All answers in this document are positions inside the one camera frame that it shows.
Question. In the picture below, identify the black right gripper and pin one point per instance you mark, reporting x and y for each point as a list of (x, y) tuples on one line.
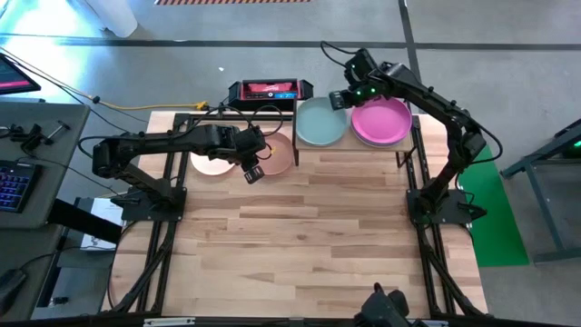
[(365, 75)]

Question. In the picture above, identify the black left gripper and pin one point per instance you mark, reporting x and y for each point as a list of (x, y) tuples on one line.
[(249, 145)]

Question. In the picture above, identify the peach plate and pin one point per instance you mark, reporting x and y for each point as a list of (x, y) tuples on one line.
[(281, 159)]

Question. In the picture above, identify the teal plate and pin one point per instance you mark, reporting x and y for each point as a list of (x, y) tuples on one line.
[(320, 122)]

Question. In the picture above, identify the purple pink plate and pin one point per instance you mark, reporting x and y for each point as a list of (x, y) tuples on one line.
[(381, 121)]

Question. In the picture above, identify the cream white plate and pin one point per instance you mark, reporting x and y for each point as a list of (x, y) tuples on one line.
[(211, 167)]

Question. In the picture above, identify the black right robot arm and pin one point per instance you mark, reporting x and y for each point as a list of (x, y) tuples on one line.
[(436, 104)]

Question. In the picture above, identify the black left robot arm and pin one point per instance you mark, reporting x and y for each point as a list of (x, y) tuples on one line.
[(159, 143)]

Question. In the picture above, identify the wooden shelf with black legs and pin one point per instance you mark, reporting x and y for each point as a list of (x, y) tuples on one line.
[(327, 149)]

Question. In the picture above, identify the red and black toolbox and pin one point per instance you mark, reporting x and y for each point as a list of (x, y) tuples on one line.
[(268, 88)]

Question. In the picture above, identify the white paper sheet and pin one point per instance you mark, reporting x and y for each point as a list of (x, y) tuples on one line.
[(106, 211)]

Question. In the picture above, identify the black flat bar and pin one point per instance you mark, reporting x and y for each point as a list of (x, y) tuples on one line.
[(81, 220)]

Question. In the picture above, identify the white cylinder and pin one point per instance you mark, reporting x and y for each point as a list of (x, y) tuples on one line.
[(113, 18)]

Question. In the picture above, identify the green floor mat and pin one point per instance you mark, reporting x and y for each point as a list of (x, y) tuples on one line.
[(499, 240)]

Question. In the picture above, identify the black clamp tool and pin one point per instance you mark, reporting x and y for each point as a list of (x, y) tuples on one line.
[(32, 138)]

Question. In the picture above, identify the small black adapter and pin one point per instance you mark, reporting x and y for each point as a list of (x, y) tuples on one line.
[(60, 301)]

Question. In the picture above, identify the black keyboard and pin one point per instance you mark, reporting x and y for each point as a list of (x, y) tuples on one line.
[(18, 186)]

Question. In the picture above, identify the grey low desk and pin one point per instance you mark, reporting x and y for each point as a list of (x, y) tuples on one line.
[(22, 245)]

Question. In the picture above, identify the computer monitor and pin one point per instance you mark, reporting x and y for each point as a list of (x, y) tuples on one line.
[(13, 77)]

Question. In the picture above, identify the black front rail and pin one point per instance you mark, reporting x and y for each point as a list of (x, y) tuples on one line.
[(227, 324)]

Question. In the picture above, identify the white bracket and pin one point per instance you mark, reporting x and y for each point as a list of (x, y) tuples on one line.
[(168, 322), (433, 324)]

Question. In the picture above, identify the dark metal table frame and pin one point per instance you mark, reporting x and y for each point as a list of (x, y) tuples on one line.
[(558, 255)]

